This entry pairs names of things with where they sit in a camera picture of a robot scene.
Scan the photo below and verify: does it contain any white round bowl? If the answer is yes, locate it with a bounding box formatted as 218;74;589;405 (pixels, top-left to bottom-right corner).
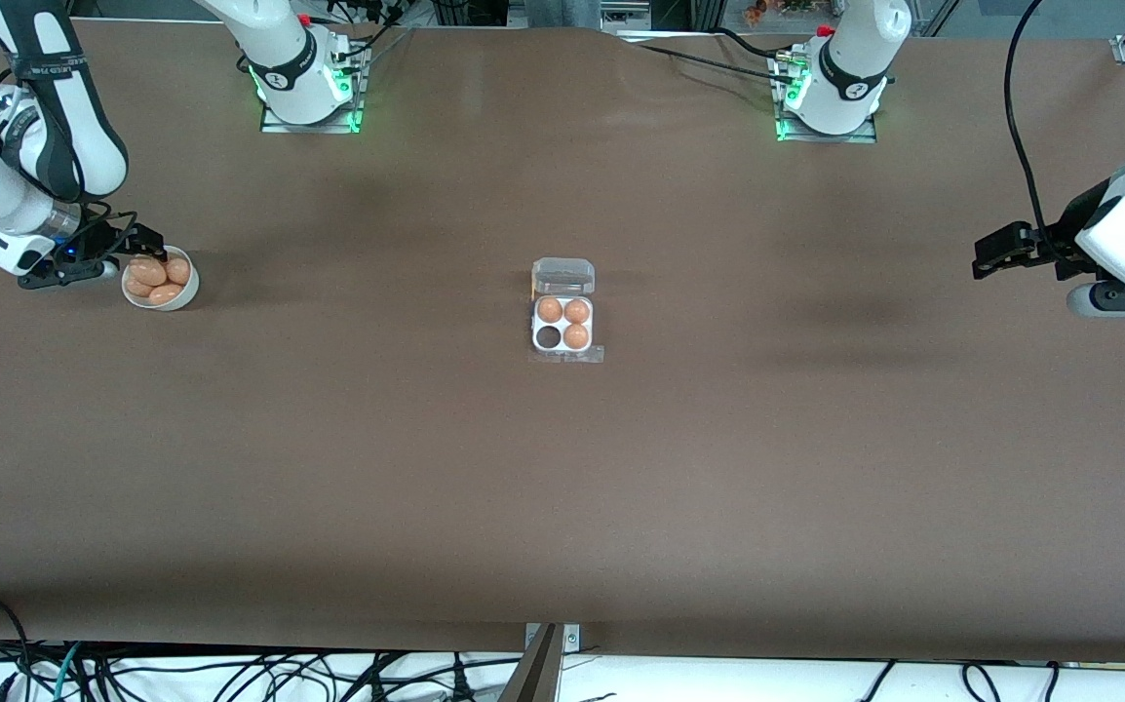
122;244;200;312

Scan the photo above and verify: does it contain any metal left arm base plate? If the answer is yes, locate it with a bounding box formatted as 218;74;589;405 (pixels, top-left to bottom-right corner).
775;49;880;144

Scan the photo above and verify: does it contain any teal cable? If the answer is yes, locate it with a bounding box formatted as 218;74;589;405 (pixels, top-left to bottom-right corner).
31;641;86;702

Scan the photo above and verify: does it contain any silver metal bracket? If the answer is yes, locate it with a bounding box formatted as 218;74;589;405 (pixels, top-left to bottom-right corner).
524;622;583;656

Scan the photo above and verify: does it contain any clear plastic egg box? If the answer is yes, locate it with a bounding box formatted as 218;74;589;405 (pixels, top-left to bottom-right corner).
527;257;606;366

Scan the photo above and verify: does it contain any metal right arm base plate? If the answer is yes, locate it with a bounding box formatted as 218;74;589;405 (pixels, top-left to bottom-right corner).
260;39;366;135

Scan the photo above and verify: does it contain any dark grey mounting bar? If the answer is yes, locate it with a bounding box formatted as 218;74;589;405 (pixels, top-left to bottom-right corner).
497;624;565;702

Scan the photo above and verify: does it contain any white sheet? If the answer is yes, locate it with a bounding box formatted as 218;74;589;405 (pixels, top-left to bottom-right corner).
0;639;1125;702

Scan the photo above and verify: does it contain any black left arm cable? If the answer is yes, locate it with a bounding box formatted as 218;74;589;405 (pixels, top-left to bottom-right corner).
1004;0;1051;238

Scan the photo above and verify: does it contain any brown table cover mat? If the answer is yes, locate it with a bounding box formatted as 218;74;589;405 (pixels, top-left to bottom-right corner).
0;19;1125;666

